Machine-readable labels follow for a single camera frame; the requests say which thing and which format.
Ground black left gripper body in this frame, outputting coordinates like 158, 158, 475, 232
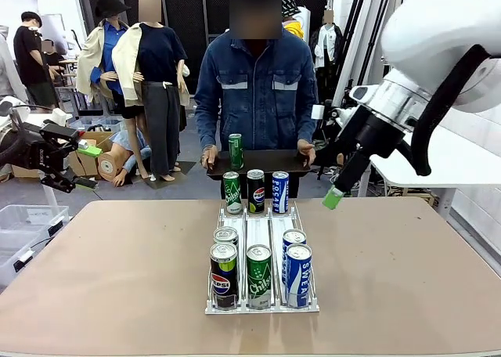
11, 132, 66, 174

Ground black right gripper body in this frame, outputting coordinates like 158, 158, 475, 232
332, 106, 408, 193

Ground black serving tray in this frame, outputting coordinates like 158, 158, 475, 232
206, 150, 312, 182

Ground person's left forearm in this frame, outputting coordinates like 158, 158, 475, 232
296, 106, 319, 143

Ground seated person black shirt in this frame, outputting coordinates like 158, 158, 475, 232
41, 39, 67, 82

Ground person in black cap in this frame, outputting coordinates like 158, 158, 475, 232
13, 11, 59, 110

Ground person in denim jacket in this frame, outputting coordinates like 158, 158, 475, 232
194, 0, 319, 200

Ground person's left hand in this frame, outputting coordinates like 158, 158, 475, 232
296, 139, 316, 168

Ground person's right hand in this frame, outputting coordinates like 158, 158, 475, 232
200, 145, 219, 171

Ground brown cardboard box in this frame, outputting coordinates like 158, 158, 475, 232
10, 132, 115, 180

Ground lying mannequin torso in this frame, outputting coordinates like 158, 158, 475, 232
96, 129, 153, 188

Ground clear plastic crate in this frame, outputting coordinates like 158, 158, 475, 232
72, 116, 126, 133

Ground clear plastic storage box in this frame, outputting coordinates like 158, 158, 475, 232
0, 204, 71, 239
0, 229, 42, 288

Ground blue Pocari display can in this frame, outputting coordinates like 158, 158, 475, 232
271, 171, 290, 215

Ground blue Pocari Sweat can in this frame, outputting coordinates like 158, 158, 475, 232
285, 243, 313, 309
282, 229, 308, 287

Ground wooden crate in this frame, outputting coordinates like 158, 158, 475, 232
402, 187, 436, 207

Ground black Pepsi display can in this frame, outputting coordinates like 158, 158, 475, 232
246, 168, 266, 215

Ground white can dispenser rack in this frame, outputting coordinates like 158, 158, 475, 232
204, 200, 320, 316

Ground mannequin in grey hoodie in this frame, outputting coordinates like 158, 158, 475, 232
0, 24, 29, 103

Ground green Chilsung display can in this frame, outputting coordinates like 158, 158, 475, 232
222, 171, 242, 215

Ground mannequin blue shirt beige coat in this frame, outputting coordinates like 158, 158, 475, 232
76, 18, 132, 119

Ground mannequin in white jacket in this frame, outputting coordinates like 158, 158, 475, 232
311, 10, 344, 99

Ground mannequin navy tee cream jacket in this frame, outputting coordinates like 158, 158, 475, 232
112, 0, 192, 182

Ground leaning black stand poles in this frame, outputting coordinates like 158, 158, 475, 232
332, 0, 392, 99

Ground mannequin in yellow jacket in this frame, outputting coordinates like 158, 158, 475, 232
282, 18, 305, 41

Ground black bucket hat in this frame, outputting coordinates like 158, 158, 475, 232
93, 0, 132, 21

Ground patterned bucket hat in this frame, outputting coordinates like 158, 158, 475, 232
280, 0, 301, 20

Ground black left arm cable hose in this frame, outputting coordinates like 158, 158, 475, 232
0, 132, 28, 168

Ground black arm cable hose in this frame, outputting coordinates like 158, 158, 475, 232
411, 43, 501, 177
0, 132, 28, 168

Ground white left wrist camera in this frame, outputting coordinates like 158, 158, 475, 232
49, 108, 74, 127

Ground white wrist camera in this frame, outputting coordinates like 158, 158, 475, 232
311, 104, 355, 128
49, 108, 74, 127

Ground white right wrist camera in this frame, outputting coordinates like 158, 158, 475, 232
311, 104, 355, 128

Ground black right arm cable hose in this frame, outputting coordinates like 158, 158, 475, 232
411, 43, 501, 177

